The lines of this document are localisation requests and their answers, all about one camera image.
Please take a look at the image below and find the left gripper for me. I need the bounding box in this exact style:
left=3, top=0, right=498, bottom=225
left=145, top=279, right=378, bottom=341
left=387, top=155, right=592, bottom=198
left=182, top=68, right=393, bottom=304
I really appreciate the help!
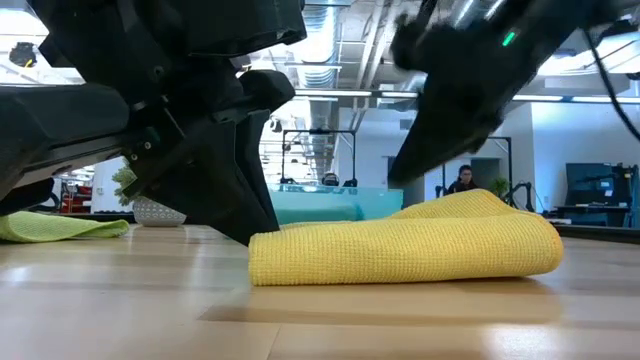
left=0, top=59, right=296, bottom=216

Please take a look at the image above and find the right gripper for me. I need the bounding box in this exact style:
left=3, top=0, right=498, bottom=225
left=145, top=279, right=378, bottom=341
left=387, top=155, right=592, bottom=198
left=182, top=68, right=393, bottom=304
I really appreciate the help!
left=387, top=0, right=596, bottom=186

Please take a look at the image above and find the teal translucent plastic tray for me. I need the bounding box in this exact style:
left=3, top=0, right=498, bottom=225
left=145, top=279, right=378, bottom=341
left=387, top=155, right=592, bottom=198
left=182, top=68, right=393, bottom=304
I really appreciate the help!
left=267, top=182, right=404, bottom=226

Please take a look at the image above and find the lime green microfiber towel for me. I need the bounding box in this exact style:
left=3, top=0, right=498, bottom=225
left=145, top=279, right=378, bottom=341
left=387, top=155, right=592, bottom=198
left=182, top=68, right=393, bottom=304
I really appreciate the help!
left=0, top=209, right=131, bottom=245

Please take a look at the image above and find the yellow microfiber towel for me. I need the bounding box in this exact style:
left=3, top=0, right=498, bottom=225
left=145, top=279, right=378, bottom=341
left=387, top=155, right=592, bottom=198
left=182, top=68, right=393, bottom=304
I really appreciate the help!
left=248, top=188, right=565, bottom=287

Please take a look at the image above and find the artificial green potted plant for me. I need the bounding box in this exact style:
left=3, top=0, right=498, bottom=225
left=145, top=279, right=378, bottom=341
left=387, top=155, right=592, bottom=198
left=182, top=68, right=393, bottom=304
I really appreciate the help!
left=112, top=164, right=187, bottom=227

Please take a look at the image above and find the white round column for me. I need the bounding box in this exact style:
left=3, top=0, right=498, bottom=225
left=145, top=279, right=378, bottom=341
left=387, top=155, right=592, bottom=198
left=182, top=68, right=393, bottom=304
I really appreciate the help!
left=91, top=157, right=126, bottom=214

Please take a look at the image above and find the red storage rack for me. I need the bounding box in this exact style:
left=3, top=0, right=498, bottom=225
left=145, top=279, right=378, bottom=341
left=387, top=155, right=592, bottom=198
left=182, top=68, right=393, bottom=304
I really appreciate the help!
left=60, top=182, right=94, bottom=214

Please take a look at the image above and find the small background plant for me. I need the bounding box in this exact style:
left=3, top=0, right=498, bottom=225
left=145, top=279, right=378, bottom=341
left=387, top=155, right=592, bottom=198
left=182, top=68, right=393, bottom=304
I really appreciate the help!
left=488, top=175, right=511, bottom=199

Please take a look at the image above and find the black round ceiling fixture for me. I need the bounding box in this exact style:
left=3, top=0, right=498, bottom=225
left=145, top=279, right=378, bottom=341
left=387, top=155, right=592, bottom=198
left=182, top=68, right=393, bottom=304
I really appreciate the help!
left=8, top=42, right=37, bottom=69

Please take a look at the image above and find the dark background monitor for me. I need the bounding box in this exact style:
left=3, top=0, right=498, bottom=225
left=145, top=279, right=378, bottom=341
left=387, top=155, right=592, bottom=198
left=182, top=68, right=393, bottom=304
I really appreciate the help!
left=564, top=162, right=635, bottom=207

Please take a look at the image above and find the black gantry frame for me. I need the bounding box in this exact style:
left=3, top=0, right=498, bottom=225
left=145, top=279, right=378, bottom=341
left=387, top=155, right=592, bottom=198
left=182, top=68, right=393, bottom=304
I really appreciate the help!
left=281, top=128, right=357, bottom=189
left=487, top=135, right=514, bottom=206

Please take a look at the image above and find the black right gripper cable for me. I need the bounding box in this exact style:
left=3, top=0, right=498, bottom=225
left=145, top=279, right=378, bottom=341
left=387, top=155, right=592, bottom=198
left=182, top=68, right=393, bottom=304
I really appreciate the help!
left=582, top=27, right=640, bottom=144

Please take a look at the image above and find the black aluminium table frame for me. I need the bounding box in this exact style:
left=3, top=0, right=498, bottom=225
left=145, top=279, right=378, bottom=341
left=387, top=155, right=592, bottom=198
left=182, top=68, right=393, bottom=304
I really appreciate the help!
left=49, top=212, right=640, bottom=245

